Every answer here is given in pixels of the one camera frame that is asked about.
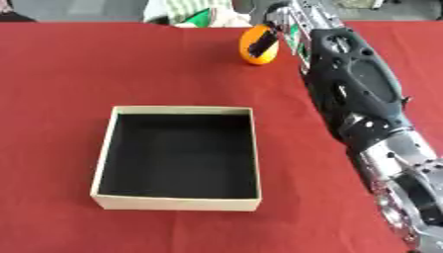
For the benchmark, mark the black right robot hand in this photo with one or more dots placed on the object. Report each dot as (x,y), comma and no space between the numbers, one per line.
(262,43)

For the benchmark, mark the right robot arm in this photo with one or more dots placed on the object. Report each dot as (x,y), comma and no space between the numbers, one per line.
(357,85)

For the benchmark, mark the tan cardboard box black inside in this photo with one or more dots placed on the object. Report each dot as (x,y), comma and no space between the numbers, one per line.
(179,154)

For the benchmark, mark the white and green striped bag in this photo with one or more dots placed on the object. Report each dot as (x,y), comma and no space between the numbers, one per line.
(196,15)

